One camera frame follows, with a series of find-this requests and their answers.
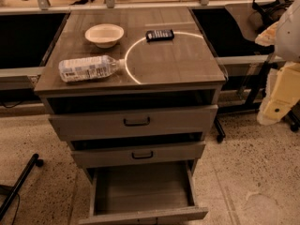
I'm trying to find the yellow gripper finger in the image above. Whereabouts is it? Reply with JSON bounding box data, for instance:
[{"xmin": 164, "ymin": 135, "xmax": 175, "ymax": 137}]
[
  {"xmin": 257, "ymin": 62, "xmax": 300, "ymax": 126},
  {"xmin": 255, "ymin": 22, "xmax": 278, "ymax": 47}
]

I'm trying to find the black headset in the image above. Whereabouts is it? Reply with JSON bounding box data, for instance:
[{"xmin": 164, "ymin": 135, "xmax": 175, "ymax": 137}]
[{"xmin": 252, "ymin": 0, "xmax": 293, "ymax": 28}]

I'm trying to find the bottom drawer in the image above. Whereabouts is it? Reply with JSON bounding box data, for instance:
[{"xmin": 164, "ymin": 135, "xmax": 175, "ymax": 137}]
[{"xmin": 79, "ymin": 161, "xmax": 208, "ymax": 225}]

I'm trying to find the black stand leg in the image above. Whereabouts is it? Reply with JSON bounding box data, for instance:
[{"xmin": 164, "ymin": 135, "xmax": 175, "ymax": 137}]
[{"xmin": 0, "ymin": 154, "xmax": 43, "ymax": 219}]

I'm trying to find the dark snack packet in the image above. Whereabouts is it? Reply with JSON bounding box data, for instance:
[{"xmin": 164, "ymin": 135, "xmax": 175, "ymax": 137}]
[{"xmin": 145, "ymin": 29, "xmax": 174, "ymax": 42}]

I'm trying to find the middle drawer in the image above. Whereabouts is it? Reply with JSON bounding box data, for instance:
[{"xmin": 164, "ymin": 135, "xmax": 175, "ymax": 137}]
[{"xmin": 71, "ymin": 142, "xmax": 205, "ymax": 168}]

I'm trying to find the grey drawer cabinet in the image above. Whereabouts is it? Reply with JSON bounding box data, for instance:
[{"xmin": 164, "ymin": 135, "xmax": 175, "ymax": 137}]
[{"xmin": 33, "ymin": 6, "xmax": 227, "ymax": 225}]

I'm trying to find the drawer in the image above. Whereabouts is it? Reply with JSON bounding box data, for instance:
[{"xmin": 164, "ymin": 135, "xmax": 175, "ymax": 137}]
[
  {"xmin": 50, "ymin": 105, "xmax": 218, "ymax": 141},
  {"xmin": 71, "ymin": 142, "xmax": 205, "ymax": 168},
  {"xmin": 79, "ymin": 161, "xmax": 208, "ymax": 225}
]

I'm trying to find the black side table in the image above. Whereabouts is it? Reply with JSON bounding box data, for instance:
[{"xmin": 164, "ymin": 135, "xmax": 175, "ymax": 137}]
[{"xmin": 216, "ymin": 4, "xmax": 278, "ymax": 114}]

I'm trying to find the white paper bowl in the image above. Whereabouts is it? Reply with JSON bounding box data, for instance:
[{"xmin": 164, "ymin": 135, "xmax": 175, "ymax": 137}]
[{"xmin": 85, "ymin": 23, "xmax": 124, "ymax": 49}]

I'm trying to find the top drawer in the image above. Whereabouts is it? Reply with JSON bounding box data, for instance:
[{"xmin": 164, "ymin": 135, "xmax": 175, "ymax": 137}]
[{"xmin": 50, "ymin": 105, "xmax": 218, "ymax": 141}]

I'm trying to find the clear plastic water bottle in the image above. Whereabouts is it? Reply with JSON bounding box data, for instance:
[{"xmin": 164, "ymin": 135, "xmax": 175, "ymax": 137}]
[{"xmin": 58, "ymin": 55, "xmax": 125, "ymax": 83}]

